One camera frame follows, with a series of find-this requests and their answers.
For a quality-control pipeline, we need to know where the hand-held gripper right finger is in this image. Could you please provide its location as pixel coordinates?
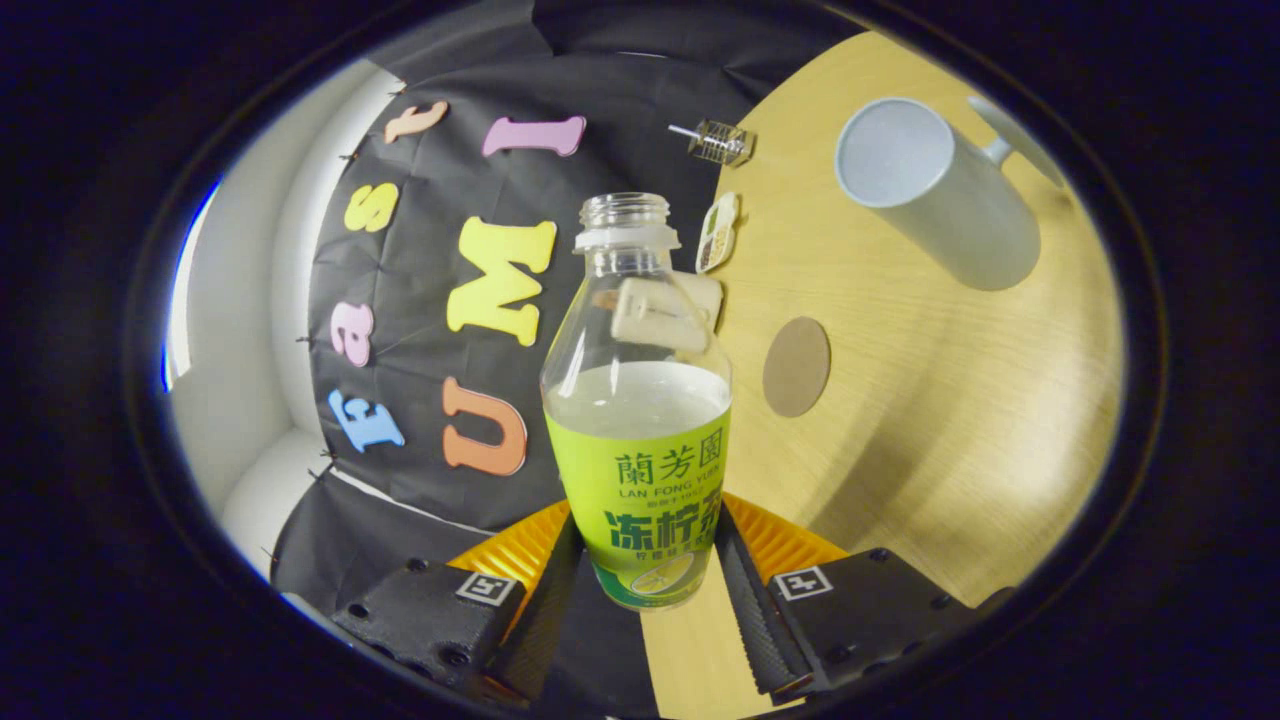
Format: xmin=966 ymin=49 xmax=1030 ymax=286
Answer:
xmin=712 ymin=492 xmax=1016 ymax=706

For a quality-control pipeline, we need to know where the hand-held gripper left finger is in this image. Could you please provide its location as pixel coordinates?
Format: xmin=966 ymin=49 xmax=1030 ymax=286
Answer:
xmin=332 ymin=500 xmax=586 ymax=706

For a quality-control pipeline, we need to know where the green label juice bottle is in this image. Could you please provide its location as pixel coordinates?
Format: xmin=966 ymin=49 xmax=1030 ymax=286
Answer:
xmin=540 ymin=192 xmax=734 ymax=612

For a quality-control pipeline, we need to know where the round brown coaster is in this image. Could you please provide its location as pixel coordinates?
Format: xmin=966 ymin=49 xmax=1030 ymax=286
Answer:
xmin=762 ymin=316 xmax=832 ymax=418

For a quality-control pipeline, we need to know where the pale grey cup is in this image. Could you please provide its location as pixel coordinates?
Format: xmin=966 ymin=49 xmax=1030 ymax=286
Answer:
xmin=835 ymin=95 xmax=1066 ymax=292

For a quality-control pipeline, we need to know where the wooden table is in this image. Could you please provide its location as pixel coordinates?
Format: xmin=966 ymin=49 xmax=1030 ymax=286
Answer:
xmin=640 ymin=30 xmax=1126 ymax=716

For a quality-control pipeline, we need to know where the white toaster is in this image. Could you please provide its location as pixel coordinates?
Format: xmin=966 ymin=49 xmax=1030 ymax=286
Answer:
xmin=610 ymin=270 xmax=724 ymax=353

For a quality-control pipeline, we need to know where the white divided snack tray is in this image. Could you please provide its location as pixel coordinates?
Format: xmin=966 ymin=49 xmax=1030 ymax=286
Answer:
xmin=695 ymin=192 xmax=741 ymax=275

